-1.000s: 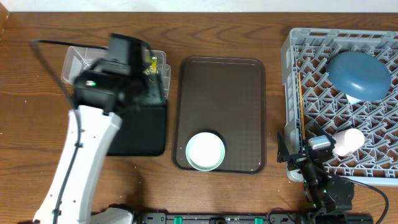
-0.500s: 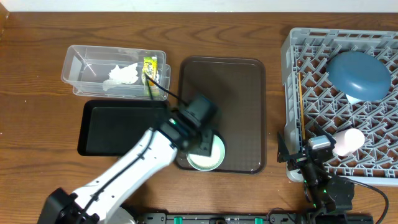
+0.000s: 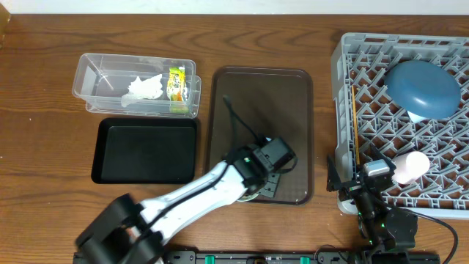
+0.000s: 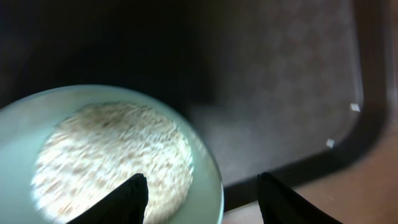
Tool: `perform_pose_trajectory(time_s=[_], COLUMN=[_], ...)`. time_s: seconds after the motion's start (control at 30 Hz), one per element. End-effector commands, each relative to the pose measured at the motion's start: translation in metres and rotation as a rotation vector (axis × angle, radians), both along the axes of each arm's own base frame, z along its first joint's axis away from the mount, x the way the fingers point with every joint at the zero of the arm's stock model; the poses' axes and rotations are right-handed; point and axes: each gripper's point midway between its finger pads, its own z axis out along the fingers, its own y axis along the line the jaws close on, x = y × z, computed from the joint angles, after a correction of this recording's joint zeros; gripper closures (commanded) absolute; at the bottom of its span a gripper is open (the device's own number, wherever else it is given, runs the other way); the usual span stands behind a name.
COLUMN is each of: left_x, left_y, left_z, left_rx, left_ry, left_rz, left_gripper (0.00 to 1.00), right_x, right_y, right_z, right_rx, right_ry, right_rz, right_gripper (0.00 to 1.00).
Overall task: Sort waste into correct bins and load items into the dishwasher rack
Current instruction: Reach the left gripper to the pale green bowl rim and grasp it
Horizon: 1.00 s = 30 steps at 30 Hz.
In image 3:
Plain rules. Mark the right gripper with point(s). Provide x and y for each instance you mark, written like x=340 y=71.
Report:
x=335 y=182

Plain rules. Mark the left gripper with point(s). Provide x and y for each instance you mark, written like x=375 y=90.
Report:
x=272 y=192

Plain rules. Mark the mint green bowl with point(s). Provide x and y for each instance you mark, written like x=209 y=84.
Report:
x=248 y=197

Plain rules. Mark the pink white cup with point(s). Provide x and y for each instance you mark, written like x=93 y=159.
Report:
x=410 y=167

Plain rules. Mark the wooden chopstick short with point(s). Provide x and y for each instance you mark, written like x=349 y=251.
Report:
x=355 y=126

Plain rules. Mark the dark blue plate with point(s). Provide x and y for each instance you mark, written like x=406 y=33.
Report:
x=423 y=89

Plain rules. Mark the green yellow snack wrapper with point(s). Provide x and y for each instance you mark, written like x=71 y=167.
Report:
x=176 y=89

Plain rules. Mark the white napkin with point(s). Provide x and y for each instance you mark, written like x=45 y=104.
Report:
x=148 y=89

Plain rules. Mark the light blue bowl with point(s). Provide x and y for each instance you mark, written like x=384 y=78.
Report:
x=415 y=118

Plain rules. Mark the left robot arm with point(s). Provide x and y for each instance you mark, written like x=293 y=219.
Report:
x=130 y=232

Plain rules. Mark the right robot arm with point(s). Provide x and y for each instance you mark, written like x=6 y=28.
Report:
x=390 y=232

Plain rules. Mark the grey dishwasher rack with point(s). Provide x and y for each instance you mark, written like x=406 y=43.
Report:
x=362 y=60

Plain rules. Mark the brown serving tray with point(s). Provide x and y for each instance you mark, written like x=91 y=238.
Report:
x=273 y=103

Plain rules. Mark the black plastic tray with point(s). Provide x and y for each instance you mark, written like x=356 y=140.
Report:
x=145 y=151

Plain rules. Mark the clear plastic bin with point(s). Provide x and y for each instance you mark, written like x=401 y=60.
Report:
x=102 y=79

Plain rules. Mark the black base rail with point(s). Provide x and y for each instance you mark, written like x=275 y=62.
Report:
x=321 y=257

